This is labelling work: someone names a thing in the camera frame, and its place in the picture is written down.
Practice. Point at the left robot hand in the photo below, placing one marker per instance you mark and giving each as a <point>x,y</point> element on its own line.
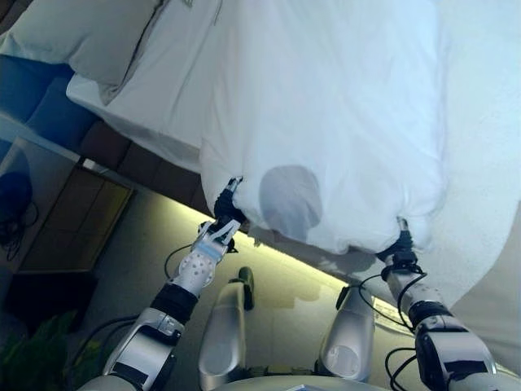
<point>230,207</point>

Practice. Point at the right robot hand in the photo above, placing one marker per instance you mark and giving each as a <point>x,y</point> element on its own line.
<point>401,250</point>

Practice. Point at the white duvet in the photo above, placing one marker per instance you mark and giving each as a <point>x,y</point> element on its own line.
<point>334,114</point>

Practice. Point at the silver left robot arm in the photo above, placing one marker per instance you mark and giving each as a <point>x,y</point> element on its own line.
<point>195,269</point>

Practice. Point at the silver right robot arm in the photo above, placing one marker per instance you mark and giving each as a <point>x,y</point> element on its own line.
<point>447,346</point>

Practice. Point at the white bed sheet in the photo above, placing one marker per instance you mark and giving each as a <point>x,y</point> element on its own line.
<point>163,93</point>

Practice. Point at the printed white paper sheet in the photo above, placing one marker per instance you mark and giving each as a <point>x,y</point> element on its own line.
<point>390,315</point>

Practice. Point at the silver right robot leg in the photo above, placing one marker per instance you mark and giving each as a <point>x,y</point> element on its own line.
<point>350,342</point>

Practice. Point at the silver robot leg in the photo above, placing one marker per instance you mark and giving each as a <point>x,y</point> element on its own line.
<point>224,334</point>
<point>350,342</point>

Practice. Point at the beige textured bedspread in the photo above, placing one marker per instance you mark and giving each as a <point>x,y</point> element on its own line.
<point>492,317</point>

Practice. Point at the silver left robot leg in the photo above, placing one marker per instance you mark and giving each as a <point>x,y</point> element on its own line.
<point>224,334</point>

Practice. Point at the wooden nightstand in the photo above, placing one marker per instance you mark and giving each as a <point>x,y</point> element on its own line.
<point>81,212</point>

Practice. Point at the silver robot torso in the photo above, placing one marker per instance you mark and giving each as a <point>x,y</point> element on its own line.
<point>224,383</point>

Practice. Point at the large beige pillow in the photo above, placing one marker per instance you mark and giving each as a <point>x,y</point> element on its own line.
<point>81,36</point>

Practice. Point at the green leafy plant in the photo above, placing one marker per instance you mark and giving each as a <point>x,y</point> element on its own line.
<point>45,354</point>

